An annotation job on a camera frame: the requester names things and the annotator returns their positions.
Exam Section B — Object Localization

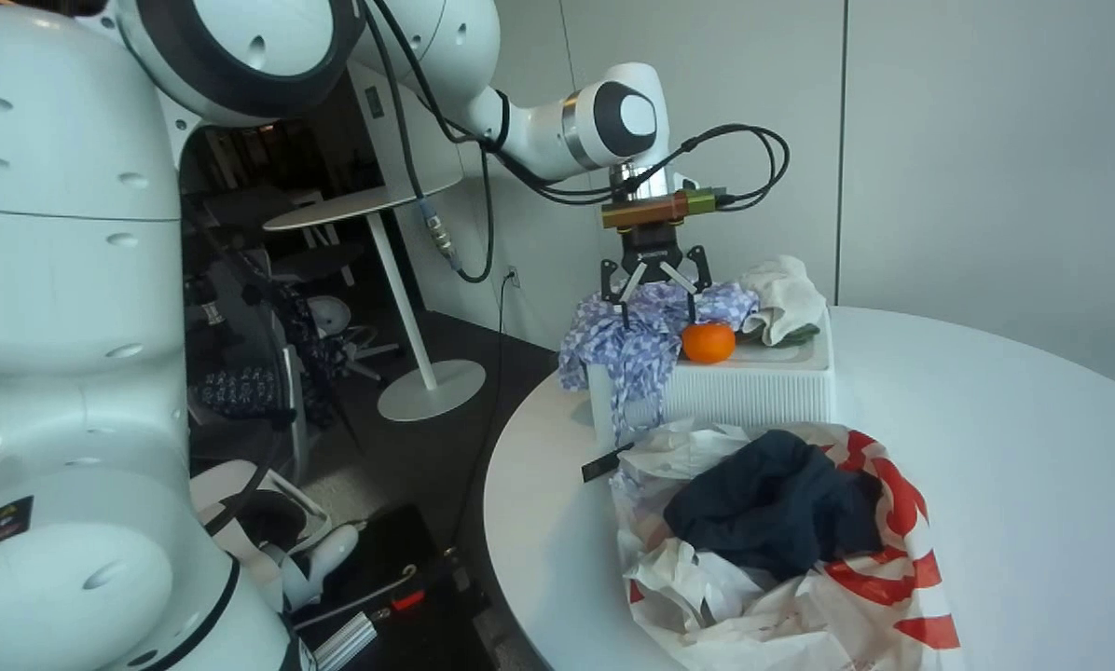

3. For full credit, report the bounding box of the cream white crumpled cloth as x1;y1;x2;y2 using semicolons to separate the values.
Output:
737;253;827;350

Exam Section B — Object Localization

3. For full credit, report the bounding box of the small white round side table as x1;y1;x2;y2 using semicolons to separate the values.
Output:
257;183;484;429

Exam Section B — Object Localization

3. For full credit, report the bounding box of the white plastic box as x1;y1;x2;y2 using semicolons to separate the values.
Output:
585;313;840;431

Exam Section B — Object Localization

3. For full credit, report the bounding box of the black hose with silver connector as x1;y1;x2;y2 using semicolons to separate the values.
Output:
361;0;499;286

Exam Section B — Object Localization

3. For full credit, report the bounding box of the green brown wrist camera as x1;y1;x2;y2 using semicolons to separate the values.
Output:
601;183;735;235

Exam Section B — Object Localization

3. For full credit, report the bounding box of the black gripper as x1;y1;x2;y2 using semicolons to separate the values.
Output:
601;224;718;308

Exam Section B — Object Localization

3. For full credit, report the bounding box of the navy blue cloth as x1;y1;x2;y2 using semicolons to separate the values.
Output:
661;425;888;582

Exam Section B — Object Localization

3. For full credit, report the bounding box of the red handled tool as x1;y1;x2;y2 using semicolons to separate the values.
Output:
292;585;430;642

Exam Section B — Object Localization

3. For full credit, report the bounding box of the white red plastic bag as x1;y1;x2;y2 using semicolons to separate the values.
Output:
606;413;965;671

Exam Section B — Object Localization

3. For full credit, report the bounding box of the dark cluttered desk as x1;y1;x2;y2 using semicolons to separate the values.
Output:
180;123;374;328

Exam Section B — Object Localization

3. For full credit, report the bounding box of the black flat strip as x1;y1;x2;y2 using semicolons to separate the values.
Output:
579;425;666;486

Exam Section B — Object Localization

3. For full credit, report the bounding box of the white black round device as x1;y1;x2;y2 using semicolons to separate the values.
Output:
185;459;361;611

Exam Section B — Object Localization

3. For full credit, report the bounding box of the white striped power strip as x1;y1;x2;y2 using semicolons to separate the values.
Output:
310;611;380;671

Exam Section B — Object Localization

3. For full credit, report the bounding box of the purple white checkered cloth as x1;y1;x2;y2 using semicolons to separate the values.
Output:
555;275;768;449

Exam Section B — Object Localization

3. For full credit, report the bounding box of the orange fruit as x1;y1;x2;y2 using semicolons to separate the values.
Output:
677;321;743;368

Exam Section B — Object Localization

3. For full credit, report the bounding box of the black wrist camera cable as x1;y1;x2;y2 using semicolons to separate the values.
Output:
493;119;793;217

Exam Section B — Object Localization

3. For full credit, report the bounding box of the black office chair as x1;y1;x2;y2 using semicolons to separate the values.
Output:
185;253;374;486

